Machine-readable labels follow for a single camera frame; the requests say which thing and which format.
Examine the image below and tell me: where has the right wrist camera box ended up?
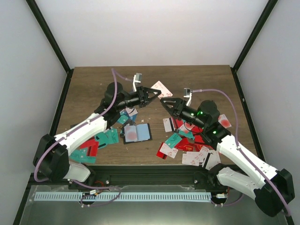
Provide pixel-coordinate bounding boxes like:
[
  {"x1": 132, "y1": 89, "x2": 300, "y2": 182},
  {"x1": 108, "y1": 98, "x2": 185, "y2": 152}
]
[{"x1": 184, "y1": 88, "x2": 193, "y2": 106}]

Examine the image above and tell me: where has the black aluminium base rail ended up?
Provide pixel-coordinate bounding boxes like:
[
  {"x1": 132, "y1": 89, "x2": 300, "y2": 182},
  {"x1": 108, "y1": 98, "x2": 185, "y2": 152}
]
[{"x1": 83, "y1": 165, "x2": 209, "y2": 187}]

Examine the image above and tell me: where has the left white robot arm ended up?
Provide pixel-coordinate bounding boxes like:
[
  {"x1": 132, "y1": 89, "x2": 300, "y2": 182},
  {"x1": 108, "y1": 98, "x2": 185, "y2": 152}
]
[{"x1": 33, "y1": 82, "x2": 161, "y2": 189}]

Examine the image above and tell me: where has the teal vip card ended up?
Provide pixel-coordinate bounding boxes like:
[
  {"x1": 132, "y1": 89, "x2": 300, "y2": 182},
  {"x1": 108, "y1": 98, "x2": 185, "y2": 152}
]
[
  {"x1": 94, "y1": 128, "x2": 119, "y2": 149},
  {"x1": 165, "y1": 133, "x2": 182, "y2": 149}
]

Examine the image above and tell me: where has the teal card front left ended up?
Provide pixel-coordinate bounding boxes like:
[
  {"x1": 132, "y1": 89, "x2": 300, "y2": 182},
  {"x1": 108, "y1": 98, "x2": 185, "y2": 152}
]
[{"x1": 70, "y1": 149, "x2": 96, "y2": 164}]

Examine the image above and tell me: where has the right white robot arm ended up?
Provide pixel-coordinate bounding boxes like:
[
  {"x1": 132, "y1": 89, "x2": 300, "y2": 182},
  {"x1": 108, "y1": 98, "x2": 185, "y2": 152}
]
[{"x1": 160, "y1": 97, "x2": 295, "y2": 217}]

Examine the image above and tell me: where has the white floral VIP card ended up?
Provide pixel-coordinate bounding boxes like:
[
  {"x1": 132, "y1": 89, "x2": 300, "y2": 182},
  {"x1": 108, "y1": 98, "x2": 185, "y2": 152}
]
[{"x1": 151, "y1": 81, "x2": 173, "y2": 99}]

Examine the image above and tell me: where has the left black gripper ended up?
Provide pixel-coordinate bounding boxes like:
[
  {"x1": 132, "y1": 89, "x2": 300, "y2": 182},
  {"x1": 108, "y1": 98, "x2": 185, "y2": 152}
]
[{"x1": 116, "y1": 86, "x2": 161, "y2": 111}]

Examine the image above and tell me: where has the red card front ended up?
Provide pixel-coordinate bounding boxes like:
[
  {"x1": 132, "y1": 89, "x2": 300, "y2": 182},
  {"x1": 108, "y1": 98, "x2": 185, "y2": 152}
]
[{"x1": 157, "y1": 142, "x2": 179, "y2": 159}]

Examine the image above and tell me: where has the light blue slotted rail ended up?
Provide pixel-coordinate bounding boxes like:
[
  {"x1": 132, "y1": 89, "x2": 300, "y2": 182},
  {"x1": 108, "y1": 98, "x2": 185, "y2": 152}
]
[{"x1": 34, "y1": 192, "x2": 211, "y2": 202}]

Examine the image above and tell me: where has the red VIP card gold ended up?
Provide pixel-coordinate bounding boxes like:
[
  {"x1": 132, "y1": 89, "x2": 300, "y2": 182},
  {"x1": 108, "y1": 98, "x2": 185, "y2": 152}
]
[{"x1": 175, "y1": 138, "x2": 200, "y2": 152}]

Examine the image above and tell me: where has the teal VIP card right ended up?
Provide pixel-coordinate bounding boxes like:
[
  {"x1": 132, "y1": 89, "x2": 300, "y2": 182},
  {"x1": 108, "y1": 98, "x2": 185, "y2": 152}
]
[{"x1": 165, "y1": 133, "x2": 182, "y2": 149}]

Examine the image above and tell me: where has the red card black stripe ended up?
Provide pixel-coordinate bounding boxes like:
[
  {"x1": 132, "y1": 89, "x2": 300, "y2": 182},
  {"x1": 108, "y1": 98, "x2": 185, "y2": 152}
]
[{"x1": 80, "y1": 139, "x2": 99, "y2": 157}]

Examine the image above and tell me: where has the black leather card holder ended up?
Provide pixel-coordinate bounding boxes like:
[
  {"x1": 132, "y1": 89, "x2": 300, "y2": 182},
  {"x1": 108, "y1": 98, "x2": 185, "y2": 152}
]
[{"x1": 120, "y1": 123, "x2": 152, "y2": 144}]

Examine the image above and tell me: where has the white card black stripe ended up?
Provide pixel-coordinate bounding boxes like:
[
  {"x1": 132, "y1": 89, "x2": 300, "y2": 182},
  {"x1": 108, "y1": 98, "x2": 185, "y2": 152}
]
[{"x1": 163, "y1": 118, "x2": 176, "y2": 132}]

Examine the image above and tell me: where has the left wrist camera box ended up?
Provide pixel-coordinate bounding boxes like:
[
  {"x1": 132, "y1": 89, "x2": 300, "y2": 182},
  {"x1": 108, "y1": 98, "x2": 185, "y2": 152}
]
[{"x1": 132, "y1": 73, "x2": 142, "y2": 92}]

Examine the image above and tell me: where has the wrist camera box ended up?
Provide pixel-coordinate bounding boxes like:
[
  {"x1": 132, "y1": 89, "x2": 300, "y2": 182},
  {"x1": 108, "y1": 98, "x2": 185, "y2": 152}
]
[
  {"x1": 132, "y1": 73, "x2": 142, "y2": 92},
  {"x1": 184, "y1": 88, "x2": 193, "y2": 106}
]

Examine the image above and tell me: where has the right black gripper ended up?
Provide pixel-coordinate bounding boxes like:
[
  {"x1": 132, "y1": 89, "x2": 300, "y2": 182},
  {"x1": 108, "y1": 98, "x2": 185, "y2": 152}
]
[{"x1": 161, "y1": 98, "x2": 207, "y2": 129}]

